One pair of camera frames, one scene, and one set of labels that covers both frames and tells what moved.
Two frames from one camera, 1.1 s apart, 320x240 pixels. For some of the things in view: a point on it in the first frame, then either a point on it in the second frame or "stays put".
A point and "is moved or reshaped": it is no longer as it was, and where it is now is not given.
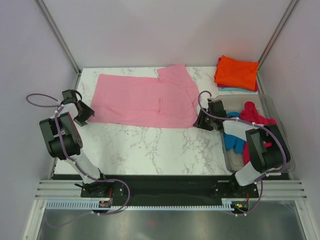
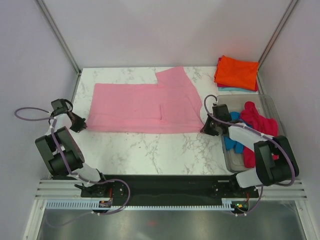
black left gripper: x=88 y=113 → x=81 y=125
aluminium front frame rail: x=68 y=188 stays put
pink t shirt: x=171 y=100 is moved or reshaped
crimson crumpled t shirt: x=250 y=114 stays put
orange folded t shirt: x=241 y=74 stays put
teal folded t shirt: x=228 y=89 stays put
